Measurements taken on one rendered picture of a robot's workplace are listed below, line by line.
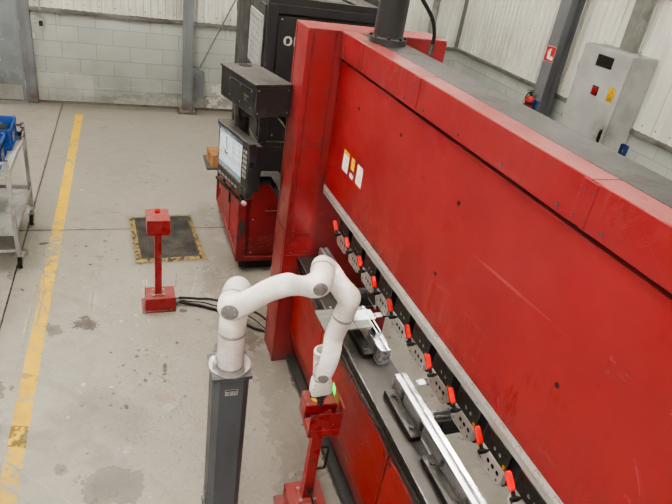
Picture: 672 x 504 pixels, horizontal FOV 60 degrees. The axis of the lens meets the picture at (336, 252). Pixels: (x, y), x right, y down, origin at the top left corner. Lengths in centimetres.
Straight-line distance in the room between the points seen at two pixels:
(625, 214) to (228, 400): 185
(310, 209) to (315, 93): 73
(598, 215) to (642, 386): 44
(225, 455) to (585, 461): 175
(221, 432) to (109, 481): 92
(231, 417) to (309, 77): 185
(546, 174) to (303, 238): 222
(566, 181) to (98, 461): 291
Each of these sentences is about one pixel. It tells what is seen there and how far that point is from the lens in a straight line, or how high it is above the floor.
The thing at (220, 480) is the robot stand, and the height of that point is 33.
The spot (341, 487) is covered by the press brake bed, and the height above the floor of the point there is 5.
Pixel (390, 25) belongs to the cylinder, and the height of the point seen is 240.
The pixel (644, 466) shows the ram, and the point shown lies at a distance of 171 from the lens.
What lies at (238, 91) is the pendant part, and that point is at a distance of 366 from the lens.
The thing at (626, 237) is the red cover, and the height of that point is 222.
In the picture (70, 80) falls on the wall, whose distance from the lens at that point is 952.
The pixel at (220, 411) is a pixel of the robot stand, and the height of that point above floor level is 80.
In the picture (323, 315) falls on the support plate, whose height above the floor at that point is 100.
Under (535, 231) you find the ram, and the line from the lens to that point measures 189.
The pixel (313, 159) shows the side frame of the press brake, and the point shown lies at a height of 155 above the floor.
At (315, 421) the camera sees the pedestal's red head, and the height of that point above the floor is 77.
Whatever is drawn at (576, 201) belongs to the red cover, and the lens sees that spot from 173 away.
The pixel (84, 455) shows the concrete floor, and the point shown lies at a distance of 375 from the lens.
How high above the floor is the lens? 278
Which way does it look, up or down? 29 degrees down
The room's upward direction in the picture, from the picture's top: 9 degrees clockwise
